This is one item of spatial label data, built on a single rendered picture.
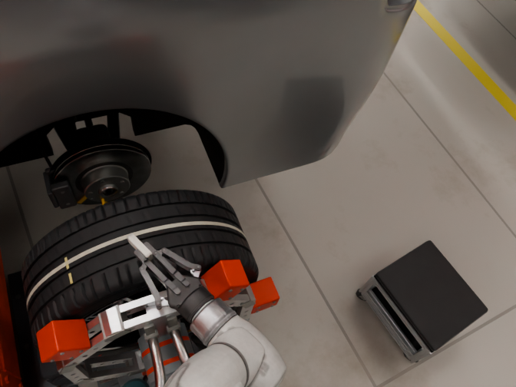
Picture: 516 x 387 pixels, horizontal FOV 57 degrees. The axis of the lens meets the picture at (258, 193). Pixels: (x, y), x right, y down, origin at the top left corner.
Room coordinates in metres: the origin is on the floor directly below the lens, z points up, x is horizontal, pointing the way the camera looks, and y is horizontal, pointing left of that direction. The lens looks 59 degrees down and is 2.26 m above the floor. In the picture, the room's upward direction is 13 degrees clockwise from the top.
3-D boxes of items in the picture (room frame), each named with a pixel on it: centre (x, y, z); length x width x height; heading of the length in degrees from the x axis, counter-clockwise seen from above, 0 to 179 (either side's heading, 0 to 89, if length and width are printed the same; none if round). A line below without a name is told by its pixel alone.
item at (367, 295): (0.87, -0.86, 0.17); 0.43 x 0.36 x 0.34; 44
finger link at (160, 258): (0.35, 0.14, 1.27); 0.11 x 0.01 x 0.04; 57
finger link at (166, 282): (0.33, 0.16, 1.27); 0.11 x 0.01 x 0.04; 60
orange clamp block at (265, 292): (0.49, -0.08, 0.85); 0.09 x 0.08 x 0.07; 124
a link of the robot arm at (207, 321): (0.27, 0.03, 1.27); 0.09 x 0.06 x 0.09; 148
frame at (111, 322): (0.31, 0.18, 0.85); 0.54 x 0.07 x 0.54; 124
